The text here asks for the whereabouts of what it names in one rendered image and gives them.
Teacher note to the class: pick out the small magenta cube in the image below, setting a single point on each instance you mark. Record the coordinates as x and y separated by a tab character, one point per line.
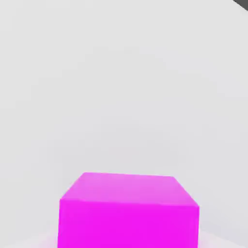
127	219

